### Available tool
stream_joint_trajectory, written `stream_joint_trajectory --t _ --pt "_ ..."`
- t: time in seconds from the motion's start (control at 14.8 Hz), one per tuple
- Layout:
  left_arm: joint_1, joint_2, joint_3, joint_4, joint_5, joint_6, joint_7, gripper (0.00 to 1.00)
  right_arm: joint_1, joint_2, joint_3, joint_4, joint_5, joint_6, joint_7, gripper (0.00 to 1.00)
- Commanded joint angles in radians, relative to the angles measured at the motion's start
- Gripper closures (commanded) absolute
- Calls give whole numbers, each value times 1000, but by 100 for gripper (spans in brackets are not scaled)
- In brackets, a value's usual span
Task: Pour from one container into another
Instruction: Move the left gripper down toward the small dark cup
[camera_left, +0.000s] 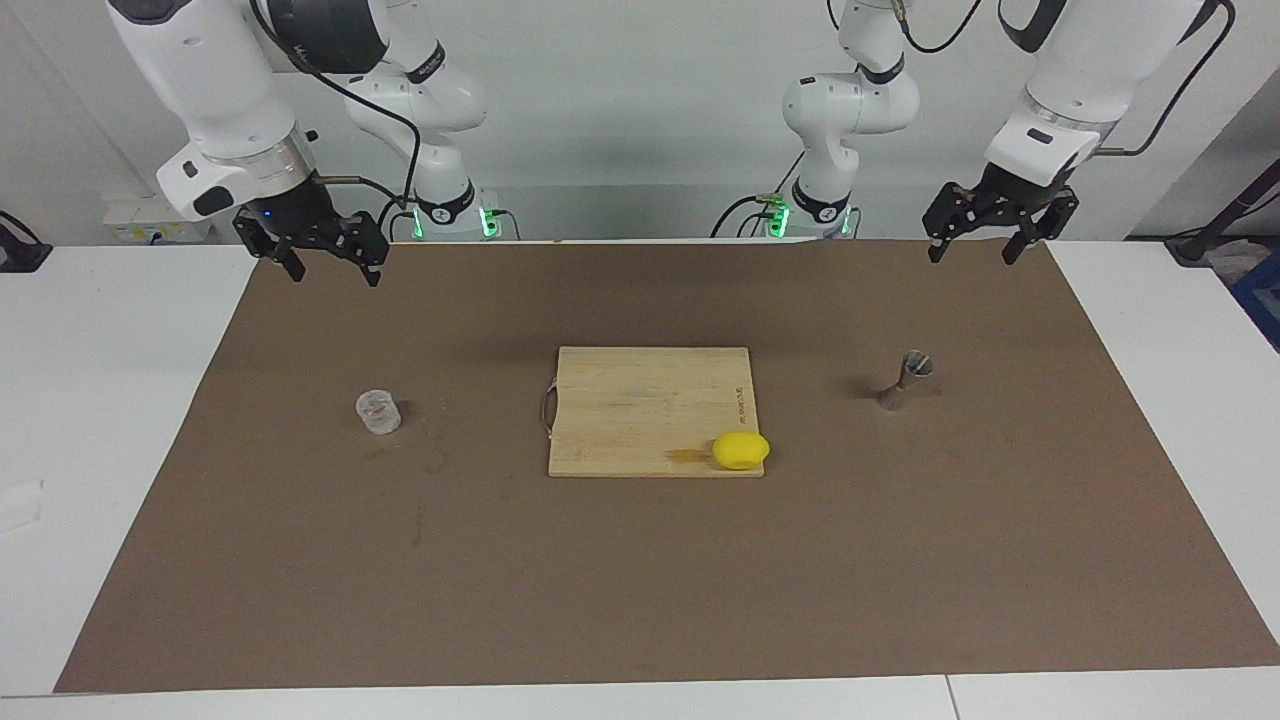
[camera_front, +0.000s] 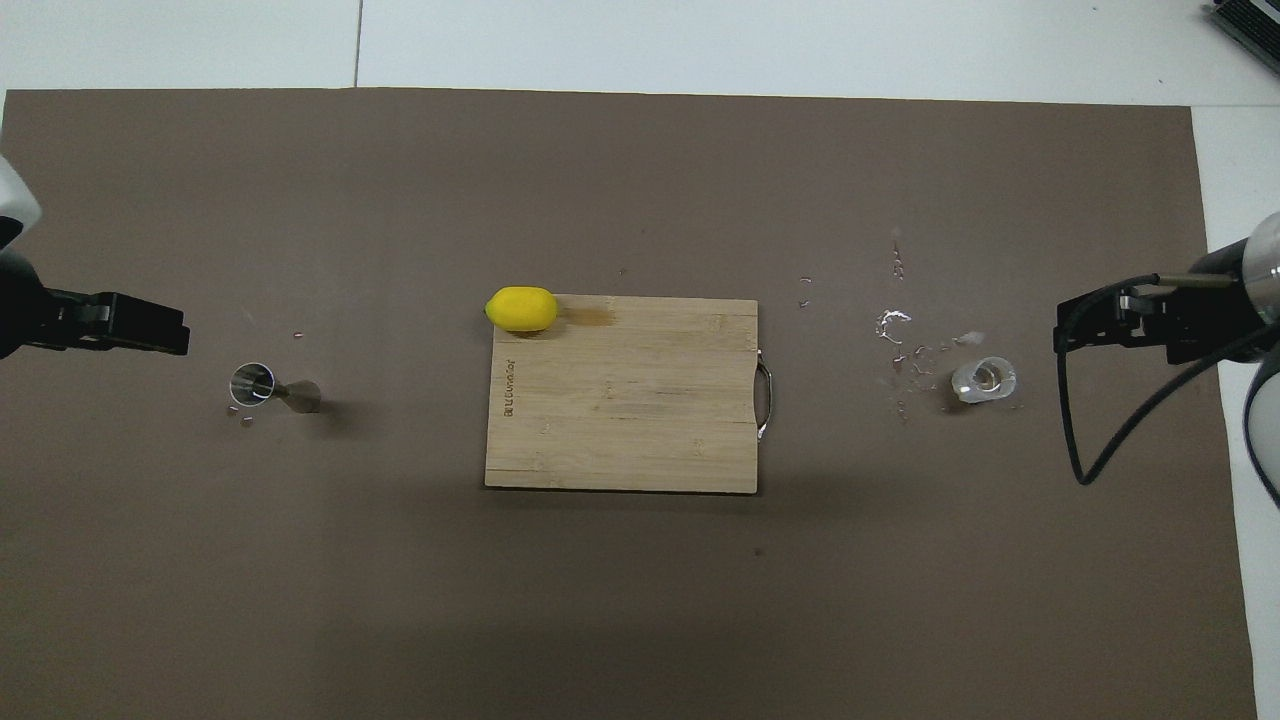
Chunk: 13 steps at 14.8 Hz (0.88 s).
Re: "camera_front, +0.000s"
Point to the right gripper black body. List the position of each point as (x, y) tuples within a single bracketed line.
[(1220, 310)]

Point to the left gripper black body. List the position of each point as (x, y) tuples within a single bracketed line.
[(20, 310)]

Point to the steel double jigger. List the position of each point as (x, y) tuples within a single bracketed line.
[(252, 384)]

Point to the clear glass cup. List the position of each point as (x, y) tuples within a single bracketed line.
[(983, 380)]

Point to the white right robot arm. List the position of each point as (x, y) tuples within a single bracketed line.
[(1265, 420)]

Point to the dark gray ribbed device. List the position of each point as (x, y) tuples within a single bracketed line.
[(1255, 18)]

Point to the yellow lemon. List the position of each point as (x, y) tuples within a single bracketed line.
[(521, 309)]

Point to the bamboo cutting board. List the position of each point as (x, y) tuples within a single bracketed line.
[(630, 410)]

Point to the brown table mat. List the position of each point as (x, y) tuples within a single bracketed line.
[(640, 600)]

